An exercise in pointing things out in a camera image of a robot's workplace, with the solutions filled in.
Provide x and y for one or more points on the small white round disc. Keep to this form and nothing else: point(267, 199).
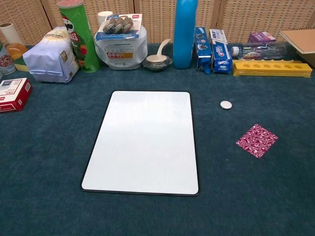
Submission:
point(227, 105)

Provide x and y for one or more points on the pink patterned paper card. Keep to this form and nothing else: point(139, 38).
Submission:
point(257, 141)

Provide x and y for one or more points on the white rectangular board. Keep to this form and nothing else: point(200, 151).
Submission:
point(142, 142)

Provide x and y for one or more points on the dark patterned bowl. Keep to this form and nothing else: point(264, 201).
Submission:
point(157, 66)

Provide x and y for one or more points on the clear plastic container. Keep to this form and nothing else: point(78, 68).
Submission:
point(123, 54)

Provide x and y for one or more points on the blue Oreo box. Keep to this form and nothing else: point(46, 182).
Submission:
point(203, 46)

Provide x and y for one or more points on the blue bottle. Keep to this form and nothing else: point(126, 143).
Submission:
point(184, 34)

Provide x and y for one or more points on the Crest toothpaste box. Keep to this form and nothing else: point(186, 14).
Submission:
point(220, 54)

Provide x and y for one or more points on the tape rolls blister pack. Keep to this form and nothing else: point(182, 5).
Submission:
point(118, 24)

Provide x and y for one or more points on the green Pringles can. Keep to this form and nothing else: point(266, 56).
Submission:
point(83, 37)

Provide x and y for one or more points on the white cylinder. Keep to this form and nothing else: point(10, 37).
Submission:
point(102, 17)

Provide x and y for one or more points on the yellow mold tray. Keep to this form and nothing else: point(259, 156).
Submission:
point(270, 71)

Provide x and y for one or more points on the clear plastic water bottle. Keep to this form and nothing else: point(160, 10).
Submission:
point(261, 50)

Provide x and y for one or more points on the lavender paper bag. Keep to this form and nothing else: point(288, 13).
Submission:
point(49, 56)

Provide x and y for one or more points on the purple box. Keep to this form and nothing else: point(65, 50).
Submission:
point(262, 37)

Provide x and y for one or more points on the woven rattan folding screen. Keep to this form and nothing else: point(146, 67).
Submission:
point(246, 14)

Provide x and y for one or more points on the red and white box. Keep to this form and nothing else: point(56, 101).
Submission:
point(13, 94)

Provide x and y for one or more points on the yellow green sponge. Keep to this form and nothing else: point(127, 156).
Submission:
point(21, 64)

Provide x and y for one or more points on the orange round object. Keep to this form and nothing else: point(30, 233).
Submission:
point(17, 49)

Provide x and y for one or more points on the tin can with red print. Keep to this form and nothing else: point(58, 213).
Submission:
point(6, 61)

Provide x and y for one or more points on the brown spiral notebook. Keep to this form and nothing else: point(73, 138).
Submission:
point(302, 41)

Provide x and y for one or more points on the cream cardboard tube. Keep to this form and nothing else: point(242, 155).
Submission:
point(9, 33)

